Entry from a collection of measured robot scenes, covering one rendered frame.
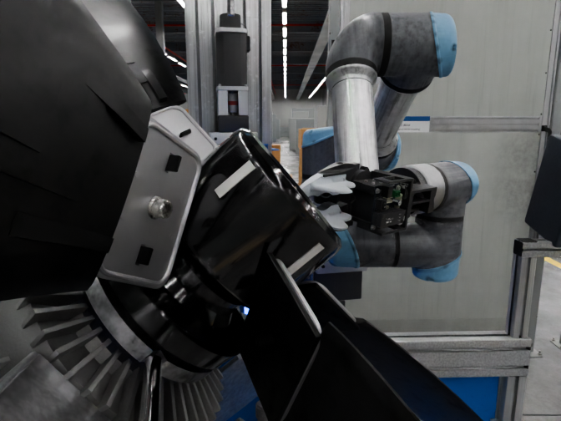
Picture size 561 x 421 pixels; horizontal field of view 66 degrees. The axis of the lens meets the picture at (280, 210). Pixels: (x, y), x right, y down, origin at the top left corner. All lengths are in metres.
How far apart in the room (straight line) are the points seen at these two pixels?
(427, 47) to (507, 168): 1.74
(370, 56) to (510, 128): 1.77
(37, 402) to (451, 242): 0.61
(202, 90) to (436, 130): 1.41
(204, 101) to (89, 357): 1.09
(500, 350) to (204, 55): 1.05
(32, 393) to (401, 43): 0.76
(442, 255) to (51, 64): 0.63
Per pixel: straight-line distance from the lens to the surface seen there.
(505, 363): 1.01
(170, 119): 0.38
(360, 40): 0.84
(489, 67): 2.50
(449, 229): 0.72
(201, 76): 1.33
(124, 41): 0.45
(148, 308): 0.29
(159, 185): 0.26
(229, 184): 0.28
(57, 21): 0.22
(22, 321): 0.31
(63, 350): 0.29
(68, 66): 0.21
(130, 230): 0.25
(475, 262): 2.59
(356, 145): 0.75
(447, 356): 0.95
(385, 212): 0.56
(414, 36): 0.87
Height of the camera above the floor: 1.27
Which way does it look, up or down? 11 degrees down
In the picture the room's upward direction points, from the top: straight up
